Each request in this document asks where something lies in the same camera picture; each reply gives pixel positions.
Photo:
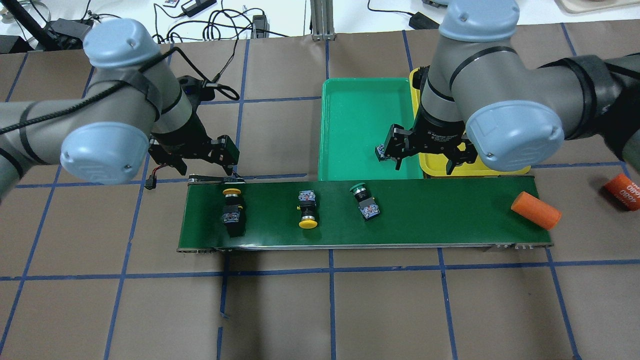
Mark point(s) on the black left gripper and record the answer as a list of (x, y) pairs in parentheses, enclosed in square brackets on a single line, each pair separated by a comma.
[(186, 134)]

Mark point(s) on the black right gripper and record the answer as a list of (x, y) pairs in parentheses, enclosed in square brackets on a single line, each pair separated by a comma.
[(436, 131)]

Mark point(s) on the yellow push button switch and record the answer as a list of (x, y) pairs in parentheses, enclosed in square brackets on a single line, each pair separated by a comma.
[(307, 205)]

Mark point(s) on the plain orange cylinder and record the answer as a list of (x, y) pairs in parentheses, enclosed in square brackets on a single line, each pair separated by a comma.
[(537, 211)]

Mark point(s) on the orange cylinder labelled 4680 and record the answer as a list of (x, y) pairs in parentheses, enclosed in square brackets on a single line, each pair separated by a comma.
[(627, 192)]

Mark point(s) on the green push button switch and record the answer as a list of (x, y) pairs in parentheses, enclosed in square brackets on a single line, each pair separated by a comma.
[(380, 153)]

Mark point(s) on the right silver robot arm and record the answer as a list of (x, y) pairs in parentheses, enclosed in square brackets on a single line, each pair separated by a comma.
[(478, 101)]

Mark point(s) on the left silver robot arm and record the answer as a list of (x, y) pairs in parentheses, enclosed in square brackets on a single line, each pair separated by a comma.
[(134, 106)]

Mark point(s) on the yellow plastic tray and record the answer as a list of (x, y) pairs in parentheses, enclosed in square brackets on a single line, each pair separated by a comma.
[(434, 164)]

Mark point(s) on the green conveyor belt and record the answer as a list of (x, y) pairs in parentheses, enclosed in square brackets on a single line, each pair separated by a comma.
[(415, 213)]

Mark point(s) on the green plastic tray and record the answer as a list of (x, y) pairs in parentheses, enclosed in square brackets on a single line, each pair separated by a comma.
[(357, 114)]

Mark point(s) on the black usb hub box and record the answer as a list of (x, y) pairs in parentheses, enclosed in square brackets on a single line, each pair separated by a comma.
[(69, 34)]

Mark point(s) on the black wire connector plug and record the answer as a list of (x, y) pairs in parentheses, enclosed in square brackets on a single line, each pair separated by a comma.
[(150, 183)]

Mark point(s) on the aluminium frame post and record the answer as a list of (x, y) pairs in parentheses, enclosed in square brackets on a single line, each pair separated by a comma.
[(322, 20)]

